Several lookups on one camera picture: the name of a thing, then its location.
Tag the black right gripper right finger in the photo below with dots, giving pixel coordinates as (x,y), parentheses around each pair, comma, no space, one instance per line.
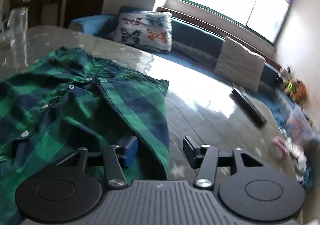
(206,159)

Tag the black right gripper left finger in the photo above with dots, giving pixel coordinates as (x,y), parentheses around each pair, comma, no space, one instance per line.
(113,158)

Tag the green blue plaid shirt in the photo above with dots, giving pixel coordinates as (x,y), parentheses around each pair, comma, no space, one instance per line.
(70,100)

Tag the grey quilted star table cover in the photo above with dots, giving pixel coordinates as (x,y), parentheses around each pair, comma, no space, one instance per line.
(196,105)

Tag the black remote control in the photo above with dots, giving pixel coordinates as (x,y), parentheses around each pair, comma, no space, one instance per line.
(248,107)

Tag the beige cushion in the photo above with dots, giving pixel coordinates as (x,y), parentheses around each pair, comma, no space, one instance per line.
(240,65)

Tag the colourful toy pile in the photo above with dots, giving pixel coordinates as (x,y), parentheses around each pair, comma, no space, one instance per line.
(295,89)

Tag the blue sofa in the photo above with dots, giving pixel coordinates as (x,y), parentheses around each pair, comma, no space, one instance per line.
(198,49)

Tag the butterfly print pillow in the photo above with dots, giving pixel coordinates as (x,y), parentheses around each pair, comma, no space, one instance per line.
(144,30)

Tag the clear glass mug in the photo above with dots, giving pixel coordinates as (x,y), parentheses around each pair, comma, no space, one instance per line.
(15,25)

